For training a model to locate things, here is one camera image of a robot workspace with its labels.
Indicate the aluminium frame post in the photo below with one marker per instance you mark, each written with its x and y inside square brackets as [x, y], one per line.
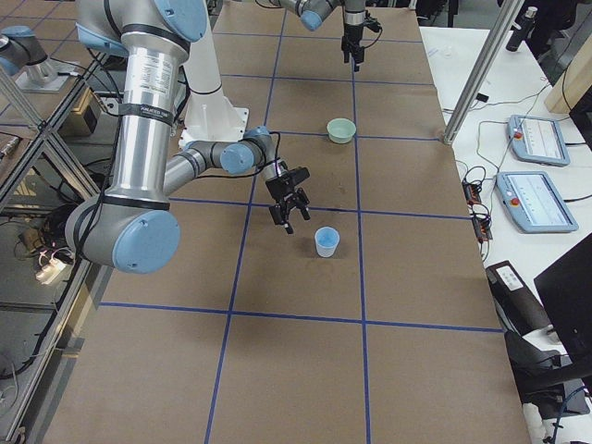
[483, 63]

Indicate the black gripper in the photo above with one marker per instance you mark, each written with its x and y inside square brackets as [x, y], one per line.
[278, 190]
[351, 33]

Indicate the teach pendant tablet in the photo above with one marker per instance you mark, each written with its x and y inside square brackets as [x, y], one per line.
[533, 203]
[538, 140]

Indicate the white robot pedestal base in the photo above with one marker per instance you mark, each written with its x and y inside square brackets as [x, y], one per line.
[210, 116]

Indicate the near teach pendant tablet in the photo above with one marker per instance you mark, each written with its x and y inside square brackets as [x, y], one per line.
[533, 203]

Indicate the black water bottle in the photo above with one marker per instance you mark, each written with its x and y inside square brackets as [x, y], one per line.
[521, 28]

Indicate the light green bowl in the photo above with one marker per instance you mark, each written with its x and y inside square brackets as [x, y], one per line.
[341, 130]

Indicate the far teach pendant tablet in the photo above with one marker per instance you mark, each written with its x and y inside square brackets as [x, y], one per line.
[538, 140]

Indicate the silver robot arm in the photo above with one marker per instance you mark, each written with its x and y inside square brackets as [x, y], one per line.
[128, 226]
[313, 13]

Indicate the light blue plastic cup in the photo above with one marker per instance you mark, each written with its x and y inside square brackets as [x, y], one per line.
[326, 241]

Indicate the white power strip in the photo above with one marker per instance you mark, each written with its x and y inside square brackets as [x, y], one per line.
[50, 271]

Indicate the black computer monitor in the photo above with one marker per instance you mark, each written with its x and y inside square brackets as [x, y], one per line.
[564, 288]

